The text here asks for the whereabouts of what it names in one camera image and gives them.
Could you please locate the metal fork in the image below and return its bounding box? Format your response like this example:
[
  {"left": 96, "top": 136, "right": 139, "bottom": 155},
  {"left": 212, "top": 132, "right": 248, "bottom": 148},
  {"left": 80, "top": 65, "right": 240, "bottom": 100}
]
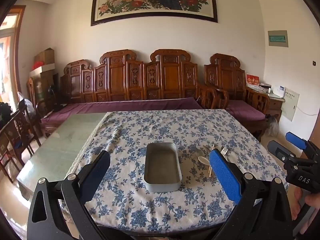
[{"left": 221, "top": 146, "right": 229, "bottom": 156}]

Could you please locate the light bamboo chopstick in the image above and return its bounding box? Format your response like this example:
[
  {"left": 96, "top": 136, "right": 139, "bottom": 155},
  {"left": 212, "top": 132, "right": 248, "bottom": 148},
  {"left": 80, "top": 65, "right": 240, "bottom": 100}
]
[{"left": 208, "top": 144, "right": 215, "bottom": 178}]

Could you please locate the person's right hand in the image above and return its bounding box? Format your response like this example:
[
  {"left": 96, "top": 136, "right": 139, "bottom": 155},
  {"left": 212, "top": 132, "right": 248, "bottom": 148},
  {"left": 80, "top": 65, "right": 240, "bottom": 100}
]
[{"left": 291, "top": 187, "right": 320, "bottom": 220}]

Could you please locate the wooden side table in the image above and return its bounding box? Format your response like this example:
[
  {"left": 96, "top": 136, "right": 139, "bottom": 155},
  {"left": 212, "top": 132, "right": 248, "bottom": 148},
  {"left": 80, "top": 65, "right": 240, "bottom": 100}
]
[{"left": 245, "top": 86, "right": 285, "bottom": 122}]

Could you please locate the white device on side table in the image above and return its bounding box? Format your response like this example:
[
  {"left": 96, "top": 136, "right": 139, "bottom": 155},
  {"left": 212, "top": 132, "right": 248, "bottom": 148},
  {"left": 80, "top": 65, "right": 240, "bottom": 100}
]
[{"left": 273, "top": 86, "right": 286, "bottom": 98}]

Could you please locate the purple armchair cushion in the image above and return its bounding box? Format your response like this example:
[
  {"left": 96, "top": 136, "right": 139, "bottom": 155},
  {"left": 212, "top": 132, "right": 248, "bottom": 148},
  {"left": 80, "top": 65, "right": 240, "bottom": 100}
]
[{"left": 226, "top": 100, "right": 265, "bottom": 121}]

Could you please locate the red greeting card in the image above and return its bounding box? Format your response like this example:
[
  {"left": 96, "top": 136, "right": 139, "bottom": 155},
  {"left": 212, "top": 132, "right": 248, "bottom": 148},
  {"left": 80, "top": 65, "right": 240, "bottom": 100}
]
[{"left": 246, "top": 74, "right": 260, "bottom": 88}]

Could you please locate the dark wooden dining chair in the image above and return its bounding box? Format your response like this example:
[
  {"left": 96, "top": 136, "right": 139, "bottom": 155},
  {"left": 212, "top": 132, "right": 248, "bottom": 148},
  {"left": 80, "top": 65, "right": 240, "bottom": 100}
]
[{"left": 1, "top": 106, "right": 41, "bottom": 183}]

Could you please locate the carved wooden armchair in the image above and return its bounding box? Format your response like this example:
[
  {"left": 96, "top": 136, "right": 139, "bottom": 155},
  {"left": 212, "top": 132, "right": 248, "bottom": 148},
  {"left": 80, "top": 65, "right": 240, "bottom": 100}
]
[{"left": 204, "top": 53, "right": 267, "bottom": 141}]

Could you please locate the blue floral tablecloth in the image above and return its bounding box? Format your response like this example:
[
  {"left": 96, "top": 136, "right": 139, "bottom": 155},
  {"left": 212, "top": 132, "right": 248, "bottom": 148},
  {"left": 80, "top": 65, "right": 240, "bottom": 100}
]
[{"left": 68, "top": 109, "right": 286, "bottom": 235}]

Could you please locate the white plastic bag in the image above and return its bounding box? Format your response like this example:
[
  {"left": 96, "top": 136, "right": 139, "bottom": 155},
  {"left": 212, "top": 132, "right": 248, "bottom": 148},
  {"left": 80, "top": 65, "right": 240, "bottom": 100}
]
[{"left": 17, "top": 92, "right": 36, "bottom": 118}]

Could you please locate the grey metal rectangular tray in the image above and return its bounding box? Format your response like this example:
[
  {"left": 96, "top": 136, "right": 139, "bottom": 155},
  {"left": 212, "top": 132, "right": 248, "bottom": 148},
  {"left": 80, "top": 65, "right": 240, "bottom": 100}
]
[{"left": 144, "top": 142, "right": 182, "bottom": 193}]

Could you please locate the long carved wooden sofa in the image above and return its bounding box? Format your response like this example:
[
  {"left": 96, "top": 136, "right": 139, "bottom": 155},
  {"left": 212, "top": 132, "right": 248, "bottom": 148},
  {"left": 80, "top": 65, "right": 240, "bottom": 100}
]
[{"left": 36, "top": 49, "right": 216, "bottom": 134}]

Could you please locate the brown cardboard box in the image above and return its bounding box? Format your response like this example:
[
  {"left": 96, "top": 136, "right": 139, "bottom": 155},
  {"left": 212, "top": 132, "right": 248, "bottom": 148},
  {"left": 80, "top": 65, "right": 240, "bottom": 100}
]
[{"left": 34, "top": 48, "right": 55, "bottom": 64}]

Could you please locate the white wall electrical panel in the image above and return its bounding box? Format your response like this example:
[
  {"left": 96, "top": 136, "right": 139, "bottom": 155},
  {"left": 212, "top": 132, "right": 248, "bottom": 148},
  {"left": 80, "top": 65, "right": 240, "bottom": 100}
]
[{"left": 281, "top": 88, "right": 299, "bottom": 121}]

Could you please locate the grey wall panel box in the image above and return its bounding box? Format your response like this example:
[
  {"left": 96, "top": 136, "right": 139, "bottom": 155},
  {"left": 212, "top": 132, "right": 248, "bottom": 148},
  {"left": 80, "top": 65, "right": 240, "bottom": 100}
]
[{"left": 267, "top": 30, "right": 289, "bottom": 48}]

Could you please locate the wooden door frame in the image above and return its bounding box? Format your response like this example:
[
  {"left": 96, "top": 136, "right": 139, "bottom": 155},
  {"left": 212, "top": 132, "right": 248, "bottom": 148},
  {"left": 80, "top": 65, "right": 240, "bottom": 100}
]
[{"left": 1, "top": 5, "right": 25, "bottom": 110}]

